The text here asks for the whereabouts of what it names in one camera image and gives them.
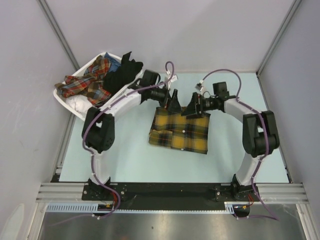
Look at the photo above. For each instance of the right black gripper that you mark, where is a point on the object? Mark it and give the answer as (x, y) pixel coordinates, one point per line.
(195, 109)

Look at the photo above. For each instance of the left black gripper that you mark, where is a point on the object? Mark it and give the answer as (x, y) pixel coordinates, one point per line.
(171, 102)

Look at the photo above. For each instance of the yellow plaid long sleeve shirt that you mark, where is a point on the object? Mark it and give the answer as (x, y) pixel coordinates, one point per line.
(174, 131)

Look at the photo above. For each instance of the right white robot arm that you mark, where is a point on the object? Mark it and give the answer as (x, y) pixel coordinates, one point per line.
(259, 134)

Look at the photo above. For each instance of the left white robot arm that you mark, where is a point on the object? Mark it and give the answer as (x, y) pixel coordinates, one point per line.
(98, 133)

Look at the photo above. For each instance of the black shirt in basket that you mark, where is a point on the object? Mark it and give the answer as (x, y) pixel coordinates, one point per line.
(123, 75)

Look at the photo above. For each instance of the blue shirt in basket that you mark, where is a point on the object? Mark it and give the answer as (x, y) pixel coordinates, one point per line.
(114, 63)

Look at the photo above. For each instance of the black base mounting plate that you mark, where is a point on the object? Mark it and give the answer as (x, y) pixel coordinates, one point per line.
(148, 196)

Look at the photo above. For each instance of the red plaid shirt in basket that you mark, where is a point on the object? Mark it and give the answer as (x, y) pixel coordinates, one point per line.
(90, 84)

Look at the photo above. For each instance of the white shirt in basket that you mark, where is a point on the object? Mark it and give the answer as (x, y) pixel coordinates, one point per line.
(79, 103)

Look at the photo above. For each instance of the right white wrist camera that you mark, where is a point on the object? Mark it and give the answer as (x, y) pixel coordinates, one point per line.
(199, 86)

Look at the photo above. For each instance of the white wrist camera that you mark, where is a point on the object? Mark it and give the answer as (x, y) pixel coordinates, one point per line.
(199, 86)
(169, 80)

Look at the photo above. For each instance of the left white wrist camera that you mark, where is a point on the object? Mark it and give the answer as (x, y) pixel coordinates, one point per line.
(169, 80)

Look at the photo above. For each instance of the white slotted cable duct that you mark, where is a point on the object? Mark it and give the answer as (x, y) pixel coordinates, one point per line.
(96, 208)

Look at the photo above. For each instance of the aluminium frame rail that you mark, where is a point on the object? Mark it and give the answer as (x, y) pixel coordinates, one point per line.
(270, 193)

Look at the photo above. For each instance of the left corner aluminium post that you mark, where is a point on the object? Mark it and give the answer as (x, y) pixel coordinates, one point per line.
(48, 13)

